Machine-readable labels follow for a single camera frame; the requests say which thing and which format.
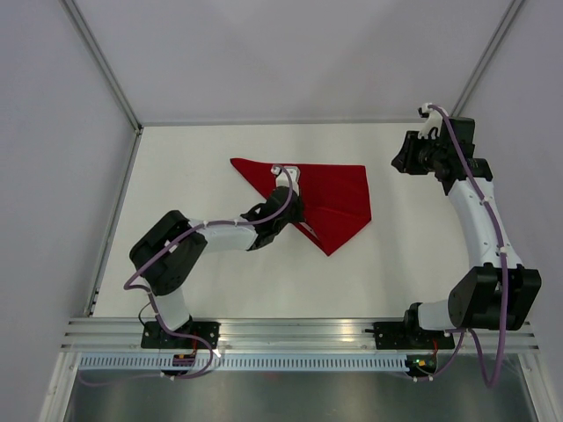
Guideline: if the white slotted cable duct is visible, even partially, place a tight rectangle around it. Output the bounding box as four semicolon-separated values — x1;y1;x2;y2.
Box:
79;353;408;372

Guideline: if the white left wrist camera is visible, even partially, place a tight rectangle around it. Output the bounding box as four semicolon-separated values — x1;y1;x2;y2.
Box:
271;164;300;200

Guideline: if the aluminium frame post left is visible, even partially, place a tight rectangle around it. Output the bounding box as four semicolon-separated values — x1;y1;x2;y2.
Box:
60;0;143;135

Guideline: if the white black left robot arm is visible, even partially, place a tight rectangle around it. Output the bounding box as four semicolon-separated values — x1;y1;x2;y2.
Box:
129;186;304;348

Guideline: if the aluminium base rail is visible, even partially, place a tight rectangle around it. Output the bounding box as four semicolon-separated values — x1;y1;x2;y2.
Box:
59;316;541;353

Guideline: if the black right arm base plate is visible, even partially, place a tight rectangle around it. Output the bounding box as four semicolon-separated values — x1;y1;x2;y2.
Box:
365;321;456;351

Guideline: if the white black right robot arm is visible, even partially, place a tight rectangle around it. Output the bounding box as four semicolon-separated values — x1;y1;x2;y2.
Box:
391;106;542;347

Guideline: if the red cloth napkin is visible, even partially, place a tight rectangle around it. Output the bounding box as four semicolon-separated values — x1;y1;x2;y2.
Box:
230;157;371;256

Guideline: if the aluminium frame post right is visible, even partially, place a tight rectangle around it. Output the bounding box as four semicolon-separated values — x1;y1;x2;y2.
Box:
450;0;528;117

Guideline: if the aluminium frame post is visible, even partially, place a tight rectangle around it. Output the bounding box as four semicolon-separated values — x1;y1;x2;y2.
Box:
60;0;143;135
450;0;528;117

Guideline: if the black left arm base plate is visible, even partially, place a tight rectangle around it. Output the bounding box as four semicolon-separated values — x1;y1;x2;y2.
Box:
141;321;220;350

